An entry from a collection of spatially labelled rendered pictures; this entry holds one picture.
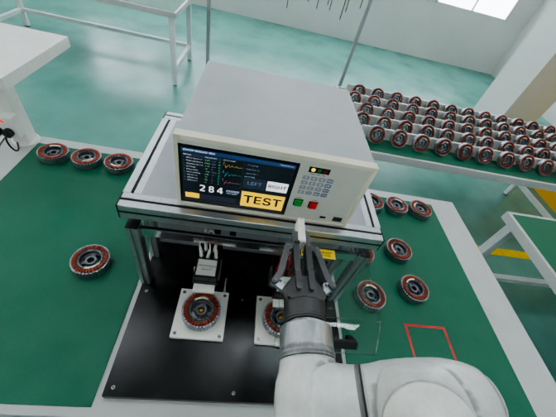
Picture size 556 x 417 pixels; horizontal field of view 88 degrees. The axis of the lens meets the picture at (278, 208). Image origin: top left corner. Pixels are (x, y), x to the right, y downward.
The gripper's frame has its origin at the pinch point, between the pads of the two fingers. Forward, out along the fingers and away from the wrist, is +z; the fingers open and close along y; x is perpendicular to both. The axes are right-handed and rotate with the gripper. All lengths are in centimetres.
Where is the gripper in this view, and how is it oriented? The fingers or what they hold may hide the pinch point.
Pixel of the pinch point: (299, 232)
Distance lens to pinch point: 64.1
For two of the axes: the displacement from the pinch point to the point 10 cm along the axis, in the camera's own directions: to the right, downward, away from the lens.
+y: 9.8, 1.4, 1.4
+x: 2.0, -6.7, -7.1
